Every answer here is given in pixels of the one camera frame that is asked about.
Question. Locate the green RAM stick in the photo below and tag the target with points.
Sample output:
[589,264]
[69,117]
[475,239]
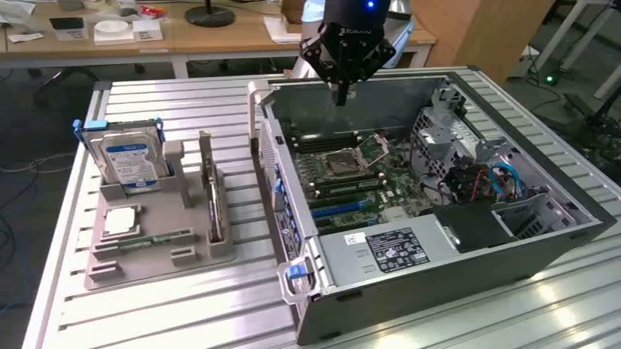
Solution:
[146,241]

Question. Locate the black plastic cover box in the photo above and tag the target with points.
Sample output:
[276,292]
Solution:
[475,229]

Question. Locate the silver CPU chip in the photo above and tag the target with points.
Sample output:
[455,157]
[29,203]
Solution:
[119,221]

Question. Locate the blue expansion slot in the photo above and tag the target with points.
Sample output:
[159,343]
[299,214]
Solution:
[339,208]

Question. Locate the red white packet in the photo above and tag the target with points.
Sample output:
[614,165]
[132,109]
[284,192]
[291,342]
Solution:
[151,11]

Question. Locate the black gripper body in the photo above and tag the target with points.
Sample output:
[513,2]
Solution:
[351,43]

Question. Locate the silver metal disk bay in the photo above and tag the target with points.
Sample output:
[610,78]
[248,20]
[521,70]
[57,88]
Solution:
[529,221]
[437,156]

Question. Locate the wooden desk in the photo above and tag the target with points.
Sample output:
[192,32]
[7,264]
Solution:
[218,40]

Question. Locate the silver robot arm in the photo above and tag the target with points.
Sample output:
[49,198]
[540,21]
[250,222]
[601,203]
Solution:
[306,65]

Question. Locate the white paper stack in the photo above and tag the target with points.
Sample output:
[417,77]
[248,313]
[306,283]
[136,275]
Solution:
[280,31]

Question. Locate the dark installed RAM stick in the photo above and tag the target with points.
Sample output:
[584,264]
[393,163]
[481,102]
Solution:
[349,185]

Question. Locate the brown cardboard box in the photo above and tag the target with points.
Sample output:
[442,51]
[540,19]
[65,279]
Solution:
[291,11]

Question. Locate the open PC case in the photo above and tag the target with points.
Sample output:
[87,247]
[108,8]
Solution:
[437,298]

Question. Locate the green motherboard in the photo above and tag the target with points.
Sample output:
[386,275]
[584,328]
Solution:
[387,181]

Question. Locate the green graphics card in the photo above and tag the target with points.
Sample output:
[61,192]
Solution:
[214,203]

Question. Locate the grey power supply unit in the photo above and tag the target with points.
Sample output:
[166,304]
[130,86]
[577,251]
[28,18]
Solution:
[349,261]

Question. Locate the blue case latch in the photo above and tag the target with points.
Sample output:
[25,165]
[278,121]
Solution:
[294,272]

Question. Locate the white round holder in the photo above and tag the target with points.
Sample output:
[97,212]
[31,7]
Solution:
[114,32]

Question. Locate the blue plastic disk carrier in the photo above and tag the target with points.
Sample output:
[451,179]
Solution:
[93,124]

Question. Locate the grey parts rack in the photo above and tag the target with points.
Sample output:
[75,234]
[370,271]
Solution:
[160,261]

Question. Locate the black round lamp base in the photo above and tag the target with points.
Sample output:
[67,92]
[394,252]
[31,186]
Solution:
[208,17]

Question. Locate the metal socket cover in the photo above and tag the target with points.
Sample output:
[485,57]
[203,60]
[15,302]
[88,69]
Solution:
[373,147]

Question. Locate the CPU socket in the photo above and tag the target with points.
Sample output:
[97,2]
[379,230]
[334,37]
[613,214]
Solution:
[342,161]

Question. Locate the white paper tag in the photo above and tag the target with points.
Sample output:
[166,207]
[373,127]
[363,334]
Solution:
[24,37]

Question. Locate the white box black lid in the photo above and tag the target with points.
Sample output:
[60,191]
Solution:
[68,27]

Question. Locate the wooden cabinet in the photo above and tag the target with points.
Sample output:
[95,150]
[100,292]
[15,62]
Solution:
[485,36]

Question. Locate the hard disk drive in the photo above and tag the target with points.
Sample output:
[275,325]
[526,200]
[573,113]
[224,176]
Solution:
[126,160]

